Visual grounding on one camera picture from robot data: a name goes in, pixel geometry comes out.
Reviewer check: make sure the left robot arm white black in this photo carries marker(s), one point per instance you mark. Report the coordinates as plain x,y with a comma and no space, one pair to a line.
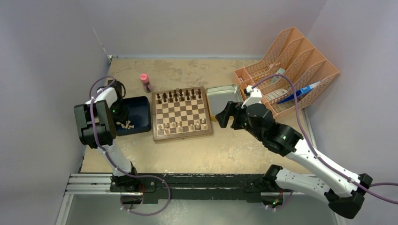
95,121

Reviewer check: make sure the pink capped bottle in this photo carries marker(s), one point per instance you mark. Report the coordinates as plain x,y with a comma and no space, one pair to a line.
146,83

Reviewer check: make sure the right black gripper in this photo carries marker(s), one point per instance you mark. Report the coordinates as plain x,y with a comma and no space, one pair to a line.
235,110

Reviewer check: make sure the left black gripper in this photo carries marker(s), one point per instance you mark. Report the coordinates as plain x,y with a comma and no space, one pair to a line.
123,116

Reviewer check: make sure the dark blue tin lid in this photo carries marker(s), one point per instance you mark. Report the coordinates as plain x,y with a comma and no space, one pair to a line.
139,116

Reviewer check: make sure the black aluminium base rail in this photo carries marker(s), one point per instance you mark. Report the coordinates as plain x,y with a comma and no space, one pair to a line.
195,186

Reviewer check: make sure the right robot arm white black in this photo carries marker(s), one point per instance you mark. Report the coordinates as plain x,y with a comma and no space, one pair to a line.
333,184

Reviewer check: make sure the orange plastic file organizer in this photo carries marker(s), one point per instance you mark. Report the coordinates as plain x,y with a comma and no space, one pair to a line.
303,64

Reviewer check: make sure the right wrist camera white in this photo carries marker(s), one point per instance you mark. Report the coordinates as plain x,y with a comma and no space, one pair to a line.
253,96

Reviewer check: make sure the white card pack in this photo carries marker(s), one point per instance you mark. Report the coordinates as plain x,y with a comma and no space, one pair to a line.
279,72

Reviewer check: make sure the gold metal tin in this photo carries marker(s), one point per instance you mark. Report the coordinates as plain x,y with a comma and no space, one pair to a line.
218,97

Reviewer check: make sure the wooden chess board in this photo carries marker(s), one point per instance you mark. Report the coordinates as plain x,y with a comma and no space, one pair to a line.
185,111

